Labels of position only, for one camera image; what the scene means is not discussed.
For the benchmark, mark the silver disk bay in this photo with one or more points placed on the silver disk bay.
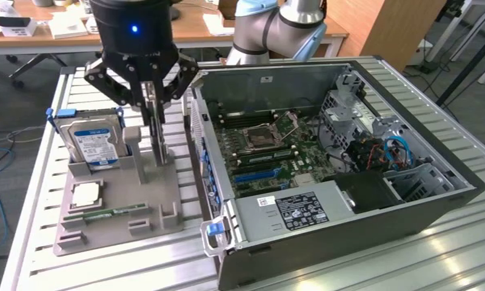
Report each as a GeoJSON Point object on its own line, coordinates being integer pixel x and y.
{"type": "Point", "coordinates": [420, 182]}

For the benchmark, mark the small printed white box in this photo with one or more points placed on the small printed white box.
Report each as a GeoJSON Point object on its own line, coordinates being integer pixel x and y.
{"type": "Point", "coordinates": [91, 27]}

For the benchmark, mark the black tripod pole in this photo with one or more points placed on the black tripod pole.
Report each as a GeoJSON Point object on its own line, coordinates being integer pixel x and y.
{"type": "Point", "coordinates": [470, 66]}

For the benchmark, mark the CPU socket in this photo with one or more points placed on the CPU socket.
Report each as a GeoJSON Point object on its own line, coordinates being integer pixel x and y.
{"type": "Point", "coordinates": [263, 139]}

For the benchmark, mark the white paper stack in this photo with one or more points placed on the white paper stack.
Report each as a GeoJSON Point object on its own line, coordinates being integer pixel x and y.
{"type": "Point", "coordinates": [218, 27]}

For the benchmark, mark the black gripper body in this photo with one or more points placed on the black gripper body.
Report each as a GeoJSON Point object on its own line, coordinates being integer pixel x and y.
{"type": "Point", "coordinates": [134, 36]}

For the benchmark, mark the hard disk with blue label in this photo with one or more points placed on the hard disk with blue label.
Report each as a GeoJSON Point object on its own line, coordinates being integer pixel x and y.
{"type": "Point", "coordinates": [92, 145]}

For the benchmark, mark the brown cardboard box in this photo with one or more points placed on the brown cardboard box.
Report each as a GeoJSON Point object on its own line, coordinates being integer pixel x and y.
{"type": "Point", "coordinates": [227, 7]}

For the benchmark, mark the black round lamp base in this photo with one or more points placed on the black round lamp base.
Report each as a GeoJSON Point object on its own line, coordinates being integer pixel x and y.
{"type": "Point", "coordinates": [176, 13]}

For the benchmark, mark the silver metal drive cage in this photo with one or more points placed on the silver metal drive cage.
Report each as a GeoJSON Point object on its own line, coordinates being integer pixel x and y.
{"type": "Point", "coordinates": [344, 121]}

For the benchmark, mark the flat white box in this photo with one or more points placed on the flat white box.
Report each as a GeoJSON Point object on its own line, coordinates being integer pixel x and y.
{"type": "Point", "coordinates": [68, 28]}

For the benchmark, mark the black wheeled chair base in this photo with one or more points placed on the black wheeled chair base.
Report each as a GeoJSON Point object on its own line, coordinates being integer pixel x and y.
{"type": "Point", "coordinates": [36, 60]}

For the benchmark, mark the wooden desk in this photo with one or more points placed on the wooden desk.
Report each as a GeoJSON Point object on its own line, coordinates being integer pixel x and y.
{"type": "Point", "coordinates": [32, 41]}
{"type": "Point", "coordinates": [194, 30]}

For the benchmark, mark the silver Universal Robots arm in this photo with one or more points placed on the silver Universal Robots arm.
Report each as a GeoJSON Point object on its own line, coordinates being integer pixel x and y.
{"type": "Point", "coordinates": [259, 30]}

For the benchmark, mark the white box with black tablet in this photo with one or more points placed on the white box with black tablet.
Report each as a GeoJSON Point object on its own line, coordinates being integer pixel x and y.
{"type": "Point", "coordinates": [20, 30]}

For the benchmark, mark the silver CPU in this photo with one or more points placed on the silver CPU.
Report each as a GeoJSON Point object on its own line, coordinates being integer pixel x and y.
{"type": "Point", "coordinates": [84, 194]}

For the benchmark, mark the silver chipset heatsink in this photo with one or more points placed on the silver chipset heatsink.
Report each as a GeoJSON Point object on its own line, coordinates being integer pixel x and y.
{"type": "Point", "coordinates": [307, 179]}

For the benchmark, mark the blue disk carrier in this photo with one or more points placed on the blue disk carrier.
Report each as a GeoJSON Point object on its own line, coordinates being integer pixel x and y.
{"type": "Point", "coordinates": [64, 112]}

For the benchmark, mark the black open PC case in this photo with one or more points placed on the black open PC case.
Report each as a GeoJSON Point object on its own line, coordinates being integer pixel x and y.
{"type": "Point", "coordinates": [348, 242]}

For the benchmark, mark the grey parts rack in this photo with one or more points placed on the grey parts rack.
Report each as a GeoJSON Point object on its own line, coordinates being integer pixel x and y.
{"type": "Point", "coordinates": [118, 194]}

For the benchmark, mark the wooden cabinet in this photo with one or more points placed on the wooden cabinet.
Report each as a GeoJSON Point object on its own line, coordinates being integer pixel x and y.
{"type": "Point", "coordinates": [388, 30]}

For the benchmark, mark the blue expansion slot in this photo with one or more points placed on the blue expansion slot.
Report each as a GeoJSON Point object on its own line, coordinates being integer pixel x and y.
{"type": "Point", "coordinates": [255, 176]}

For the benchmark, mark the metal socket cover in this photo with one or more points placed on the metal socket cover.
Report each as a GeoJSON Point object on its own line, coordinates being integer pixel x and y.
{"type": "Point", "coordinates": [287, 124]}

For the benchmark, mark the green graphics card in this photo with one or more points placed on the green graphics card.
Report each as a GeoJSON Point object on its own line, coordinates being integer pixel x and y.
{"type": "Point", "coordinates": [159, 145]}

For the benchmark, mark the dark power strip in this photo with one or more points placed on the dark power strip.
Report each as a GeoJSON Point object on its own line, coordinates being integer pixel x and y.
{"type": "Point", "coordinates": [431, 67]}

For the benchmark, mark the blue case latch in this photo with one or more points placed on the blue case latch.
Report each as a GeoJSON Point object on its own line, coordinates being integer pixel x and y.
{"type": "Point", "coordinates": [214, 229]}

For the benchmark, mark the grey power supply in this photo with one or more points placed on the grey power supply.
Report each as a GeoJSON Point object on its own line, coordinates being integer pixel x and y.
{"type": "Point", "coordinates": [259, 218]}

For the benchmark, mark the green RAM stick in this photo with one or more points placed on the green RAM stick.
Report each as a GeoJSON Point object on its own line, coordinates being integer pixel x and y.
{"type": "Point", "coordinates": [267, 156]}
{"type": "Point", "coordinates": [106, 212]}

